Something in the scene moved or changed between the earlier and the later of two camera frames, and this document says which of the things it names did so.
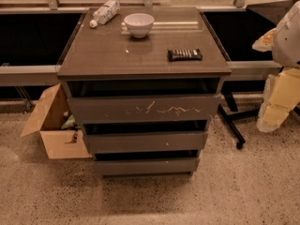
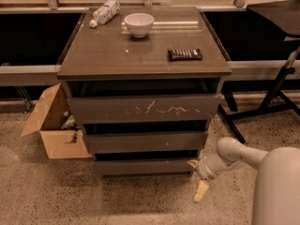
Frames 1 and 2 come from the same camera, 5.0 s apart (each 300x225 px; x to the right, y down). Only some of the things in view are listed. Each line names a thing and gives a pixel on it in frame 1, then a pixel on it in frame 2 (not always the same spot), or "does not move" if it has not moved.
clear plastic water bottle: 106,12 does not move
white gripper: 288,42 to 202,171
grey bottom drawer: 146,168 does not move
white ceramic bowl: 139,24 does not move
